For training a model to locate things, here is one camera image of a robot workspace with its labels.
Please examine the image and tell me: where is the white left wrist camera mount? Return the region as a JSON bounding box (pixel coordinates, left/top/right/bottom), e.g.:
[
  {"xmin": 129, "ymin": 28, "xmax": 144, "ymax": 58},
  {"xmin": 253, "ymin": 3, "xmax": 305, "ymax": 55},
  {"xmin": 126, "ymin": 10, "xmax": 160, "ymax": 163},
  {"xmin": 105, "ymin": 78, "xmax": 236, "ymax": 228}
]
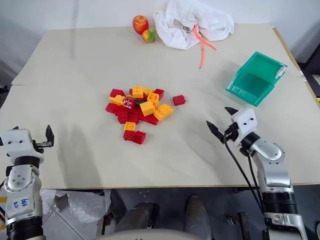
[{"xmin": 0, "ymin": 129, "xmax": 45, "ymax": 161}]

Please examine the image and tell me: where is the small orange green toy fruit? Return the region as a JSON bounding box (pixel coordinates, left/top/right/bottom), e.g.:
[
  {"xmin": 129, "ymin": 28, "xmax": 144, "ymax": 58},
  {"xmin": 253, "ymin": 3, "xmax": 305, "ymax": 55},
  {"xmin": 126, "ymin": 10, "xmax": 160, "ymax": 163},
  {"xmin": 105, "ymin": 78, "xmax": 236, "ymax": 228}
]
[{"xmin": 141, "ymin": 28, "xmax": 158, "ymax": 44}]

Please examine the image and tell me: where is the orange drawstring cord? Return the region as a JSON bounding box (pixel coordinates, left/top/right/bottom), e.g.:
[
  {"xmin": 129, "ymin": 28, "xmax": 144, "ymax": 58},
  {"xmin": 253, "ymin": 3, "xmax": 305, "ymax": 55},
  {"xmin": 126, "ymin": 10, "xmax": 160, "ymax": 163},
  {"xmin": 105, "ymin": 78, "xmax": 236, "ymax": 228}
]
[{"xmin": 191, "ymin": 24, "xmax": 217, "ymax": 70}]

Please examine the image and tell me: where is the dark rounded shape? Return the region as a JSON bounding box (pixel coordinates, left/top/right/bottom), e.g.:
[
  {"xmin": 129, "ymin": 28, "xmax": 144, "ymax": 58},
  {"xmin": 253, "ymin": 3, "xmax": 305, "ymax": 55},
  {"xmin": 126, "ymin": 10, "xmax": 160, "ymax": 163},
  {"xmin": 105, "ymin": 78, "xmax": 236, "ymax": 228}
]
[
  {"xmin": 114, "ymin": 201, "xmax": 160, "ymax": 234},
  {"xmin": 183, "ymin": 195, "xmax": 213, "ymax": 240}
]

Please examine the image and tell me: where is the yellow studded plastic building brick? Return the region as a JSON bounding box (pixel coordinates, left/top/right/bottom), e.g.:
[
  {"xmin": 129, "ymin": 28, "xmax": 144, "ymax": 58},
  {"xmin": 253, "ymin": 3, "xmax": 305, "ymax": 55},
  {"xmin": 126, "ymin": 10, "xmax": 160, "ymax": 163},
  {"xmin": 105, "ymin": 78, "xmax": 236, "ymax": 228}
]
[{"xmin": 152, "ymin": 103, "xmax": 175, "ymax": 121}]

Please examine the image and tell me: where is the green plastic bin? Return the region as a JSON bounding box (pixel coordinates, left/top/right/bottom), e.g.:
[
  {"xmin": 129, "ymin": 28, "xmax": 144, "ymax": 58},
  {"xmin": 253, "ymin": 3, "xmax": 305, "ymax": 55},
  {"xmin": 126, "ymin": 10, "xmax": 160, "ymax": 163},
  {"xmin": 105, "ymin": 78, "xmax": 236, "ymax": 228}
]
[{"xmin": 225, "ymin": 51, "xmax": 288, "ymax": 108}]

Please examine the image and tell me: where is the black furniture piece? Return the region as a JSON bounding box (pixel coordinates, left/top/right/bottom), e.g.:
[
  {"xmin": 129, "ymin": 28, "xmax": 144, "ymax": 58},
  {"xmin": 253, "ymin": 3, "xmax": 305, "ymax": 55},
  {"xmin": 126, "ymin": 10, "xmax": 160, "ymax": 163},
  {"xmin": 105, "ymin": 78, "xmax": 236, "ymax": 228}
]
[{"xmin": 296, "ymin": 41, "xmax": 320, "ymax": 99}]

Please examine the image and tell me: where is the rusty metal bracket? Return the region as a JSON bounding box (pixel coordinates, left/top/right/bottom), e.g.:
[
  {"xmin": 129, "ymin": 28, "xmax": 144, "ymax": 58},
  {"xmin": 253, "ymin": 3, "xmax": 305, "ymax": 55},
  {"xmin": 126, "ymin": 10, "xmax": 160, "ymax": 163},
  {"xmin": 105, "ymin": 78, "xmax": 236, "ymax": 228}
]
[{"xmin": 225, "ymin": 211, "xmax": 251, "ymax": 240}]

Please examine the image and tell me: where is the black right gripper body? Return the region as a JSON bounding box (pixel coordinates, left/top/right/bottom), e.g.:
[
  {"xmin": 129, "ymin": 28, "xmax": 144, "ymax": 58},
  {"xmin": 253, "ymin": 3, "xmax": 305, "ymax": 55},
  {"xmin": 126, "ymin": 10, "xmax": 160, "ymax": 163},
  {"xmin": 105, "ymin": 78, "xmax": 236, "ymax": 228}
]
[{"xmin": 223, "ymin": 122, "xmax": 240, "ymax": 142}]

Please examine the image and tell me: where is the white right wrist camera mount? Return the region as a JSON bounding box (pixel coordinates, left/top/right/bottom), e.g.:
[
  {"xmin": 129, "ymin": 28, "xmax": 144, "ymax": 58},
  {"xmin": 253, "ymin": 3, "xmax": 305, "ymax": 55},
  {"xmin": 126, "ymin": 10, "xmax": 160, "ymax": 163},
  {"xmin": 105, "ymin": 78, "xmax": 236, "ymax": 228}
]
[{"xmin": 230, "ymin": 107, "xmax": 258, "ymax": 146}]

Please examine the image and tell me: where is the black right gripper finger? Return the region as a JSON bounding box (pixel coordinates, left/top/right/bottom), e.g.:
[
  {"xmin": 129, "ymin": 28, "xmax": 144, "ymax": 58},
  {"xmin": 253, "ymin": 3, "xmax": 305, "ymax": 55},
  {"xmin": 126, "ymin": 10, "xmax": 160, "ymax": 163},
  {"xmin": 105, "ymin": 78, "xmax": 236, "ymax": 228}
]
[
  {"xmin": 205, "ymin": 120, "xmax": 226, "ymax": 144},
  {"xmin": 224, "ymin": 106, "xmax": 240, "ymax": 119}
]

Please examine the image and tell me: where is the red yellow toy apple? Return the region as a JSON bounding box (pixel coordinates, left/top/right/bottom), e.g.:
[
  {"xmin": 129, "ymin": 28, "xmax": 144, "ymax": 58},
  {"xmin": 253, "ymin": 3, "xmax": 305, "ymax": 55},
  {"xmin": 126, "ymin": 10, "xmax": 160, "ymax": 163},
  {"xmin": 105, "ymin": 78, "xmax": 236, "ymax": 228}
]
[{"xmin": 132, "ymin": 15, "xmax": 150, "ymax": 36}]

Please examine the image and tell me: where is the crumpled clear plastic bag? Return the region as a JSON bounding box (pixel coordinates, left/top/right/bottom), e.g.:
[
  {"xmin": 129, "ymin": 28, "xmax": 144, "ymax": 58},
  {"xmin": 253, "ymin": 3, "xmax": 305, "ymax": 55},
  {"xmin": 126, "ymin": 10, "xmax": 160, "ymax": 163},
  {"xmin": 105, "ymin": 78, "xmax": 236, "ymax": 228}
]
[{"xmin": 40, "ymin": 189, "xmax": 111, "ymax": 224}]

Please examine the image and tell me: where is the short black wrist cable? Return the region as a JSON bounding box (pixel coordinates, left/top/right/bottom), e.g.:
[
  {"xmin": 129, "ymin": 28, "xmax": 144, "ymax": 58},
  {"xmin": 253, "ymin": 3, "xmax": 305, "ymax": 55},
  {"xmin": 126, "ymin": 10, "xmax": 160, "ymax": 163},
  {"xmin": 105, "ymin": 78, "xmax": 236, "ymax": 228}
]
[{"xmin": 244, "ymin": 152, "xmax": 265, "ymax": 203}]

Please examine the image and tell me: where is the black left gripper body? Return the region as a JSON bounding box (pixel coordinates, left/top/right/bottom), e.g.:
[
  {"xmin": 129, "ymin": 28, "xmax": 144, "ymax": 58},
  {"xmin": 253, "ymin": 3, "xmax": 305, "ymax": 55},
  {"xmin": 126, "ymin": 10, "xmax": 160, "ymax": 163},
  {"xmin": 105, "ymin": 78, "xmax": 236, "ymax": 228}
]
[{"xmin": 30, "ymin": 139, "xmax": 55, "ymax": 154}]

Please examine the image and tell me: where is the long black wrist cable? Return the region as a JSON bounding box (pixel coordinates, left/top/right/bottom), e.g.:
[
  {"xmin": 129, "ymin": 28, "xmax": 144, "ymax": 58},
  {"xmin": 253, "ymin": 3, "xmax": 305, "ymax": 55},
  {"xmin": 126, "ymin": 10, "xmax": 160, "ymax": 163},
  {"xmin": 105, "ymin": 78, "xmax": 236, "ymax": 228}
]
[{"xmin": 223, "ymin": 131, "xmax": 265, "ymax": 213}]

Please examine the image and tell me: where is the single red brick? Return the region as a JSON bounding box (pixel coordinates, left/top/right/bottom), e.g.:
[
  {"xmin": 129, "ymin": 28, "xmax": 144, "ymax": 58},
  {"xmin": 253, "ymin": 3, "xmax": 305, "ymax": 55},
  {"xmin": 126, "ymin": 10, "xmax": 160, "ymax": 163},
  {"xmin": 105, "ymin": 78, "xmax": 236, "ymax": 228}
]
[{"xmin": 172, "ymin": 94, "xmax": 187, "ymax": 107}]

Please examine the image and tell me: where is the white cloth drawstring bag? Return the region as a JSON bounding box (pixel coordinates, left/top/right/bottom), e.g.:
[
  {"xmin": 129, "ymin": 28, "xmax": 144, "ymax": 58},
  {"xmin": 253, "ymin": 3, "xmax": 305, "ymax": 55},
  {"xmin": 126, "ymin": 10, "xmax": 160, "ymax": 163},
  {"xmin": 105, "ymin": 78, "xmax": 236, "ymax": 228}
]
[{"xmin": 152, "ymin": 0, "xmax": 235, "ymax": 51}]

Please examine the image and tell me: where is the yellow plastic toy brick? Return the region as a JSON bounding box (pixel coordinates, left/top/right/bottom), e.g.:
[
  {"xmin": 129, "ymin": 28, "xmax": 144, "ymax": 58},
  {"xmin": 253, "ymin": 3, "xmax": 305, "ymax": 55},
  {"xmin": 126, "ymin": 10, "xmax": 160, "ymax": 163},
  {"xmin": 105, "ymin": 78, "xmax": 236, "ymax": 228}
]
[{"xmin": 108, "ymin": 94, "xmax": 126, "ymax": 106}]

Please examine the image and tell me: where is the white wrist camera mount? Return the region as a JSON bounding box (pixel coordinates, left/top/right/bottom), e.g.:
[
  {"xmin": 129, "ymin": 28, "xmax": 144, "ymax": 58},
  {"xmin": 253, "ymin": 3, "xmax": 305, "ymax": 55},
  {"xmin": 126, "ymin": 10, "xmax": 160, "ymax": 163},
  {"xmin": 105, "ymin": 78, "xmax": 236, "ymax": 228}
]
[
  {"xmin": 230, "ymin": 107, "xmax": 258, "ymax": 146},
  {"xmin": 0, "ymin": 129, "xmax": 45, "ymax": 161}
]

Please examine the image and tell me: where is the white label on bin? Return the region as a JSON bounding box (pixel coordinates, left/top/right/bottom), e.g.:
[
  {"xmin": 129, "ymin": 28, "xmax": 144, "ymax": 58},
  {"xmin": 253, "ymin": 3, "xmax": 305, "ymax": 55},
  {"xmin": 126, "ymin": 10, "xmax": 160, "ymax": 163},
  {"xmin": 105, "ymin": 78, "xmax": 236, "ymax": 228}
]
[{"xmin": 274, "ymin": 65, "xmax": 288, "ymax": 80}]

